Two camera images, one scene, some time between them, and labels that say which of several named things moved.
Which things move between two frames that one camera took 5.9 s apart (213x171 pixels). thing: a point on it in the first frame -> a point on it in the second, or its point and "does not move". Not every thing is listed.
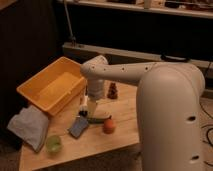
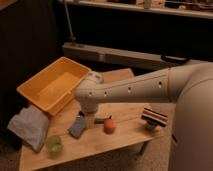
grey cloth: [32, 125] does not move
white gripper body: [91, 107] -> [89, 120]
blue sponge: [78, 126] does not move
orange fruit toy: [109, 126] does not move
